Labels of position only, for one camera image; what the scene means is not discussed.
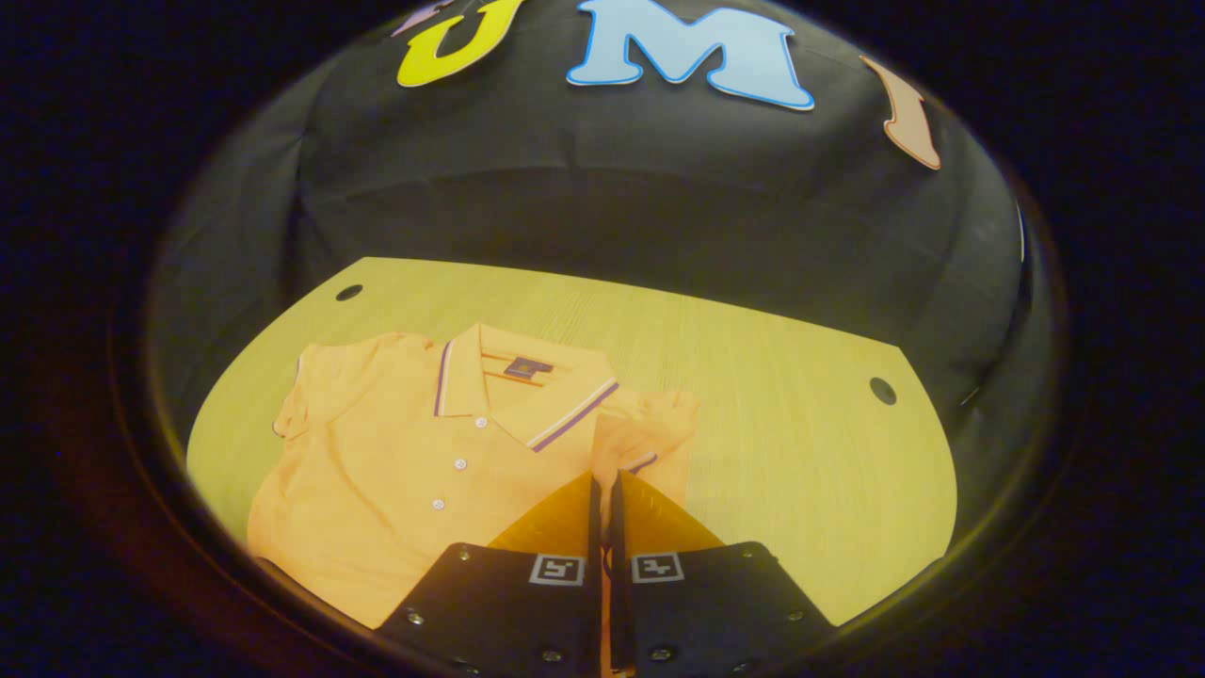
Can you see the orange T-shirt with striped collar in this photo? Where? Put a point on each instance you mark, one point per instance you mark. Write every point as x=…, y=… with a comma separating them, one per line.
x=395, y=471

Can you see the black backdrop cloth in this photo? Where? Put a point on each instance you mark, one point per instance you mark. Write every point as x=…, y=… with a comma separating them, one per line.
x=659, y=188

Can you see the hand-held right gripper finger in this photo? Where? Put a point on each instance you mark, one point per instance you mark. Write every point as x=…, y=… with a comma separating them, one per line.
x=594, y=565
x=618, y=565

